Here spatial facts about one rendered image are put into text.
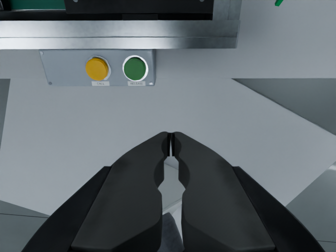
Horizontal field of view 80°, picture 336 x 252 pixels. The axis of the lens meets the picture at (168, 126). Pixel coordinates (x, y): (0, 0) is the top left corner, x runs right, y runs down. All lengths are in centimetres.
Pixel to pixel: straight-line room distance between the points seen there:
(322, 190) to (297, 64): 187
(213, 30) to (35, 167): 63
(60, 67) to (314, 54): 54
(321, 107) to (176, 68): 144
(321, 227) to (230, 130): 228
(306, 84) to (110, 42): 146
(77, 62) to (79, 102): 17
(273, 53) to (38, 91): 57
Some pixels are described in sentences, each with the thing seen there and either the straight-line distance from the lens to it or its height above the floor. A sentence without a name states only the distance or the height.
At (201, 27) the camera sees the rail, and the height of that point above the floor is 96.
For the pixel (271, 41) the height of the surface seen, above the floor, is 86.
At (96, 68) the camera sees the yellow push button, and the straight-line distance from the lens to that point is 40.
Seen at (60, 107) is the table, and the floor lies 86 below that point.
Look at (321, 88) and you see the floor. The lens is 175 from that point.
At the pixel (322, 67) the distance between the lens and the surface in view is 61.
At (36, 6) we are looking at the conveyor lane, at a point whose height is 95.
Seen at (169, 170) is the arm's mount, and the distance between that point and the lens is 61.
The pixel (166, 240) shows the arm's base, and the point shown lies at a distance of 50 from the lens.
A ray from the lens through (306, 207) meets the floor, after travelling 245.
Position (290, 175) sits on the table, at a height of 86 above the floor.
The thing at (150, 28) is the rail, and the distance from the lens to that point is 39.
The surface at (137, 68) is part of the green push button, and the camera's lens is 39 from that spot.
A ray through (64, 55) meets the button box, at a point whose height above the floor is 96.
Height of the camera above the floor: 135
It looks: 62 degrees down
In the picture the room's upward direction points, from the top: 179 degrees counter-clockwise
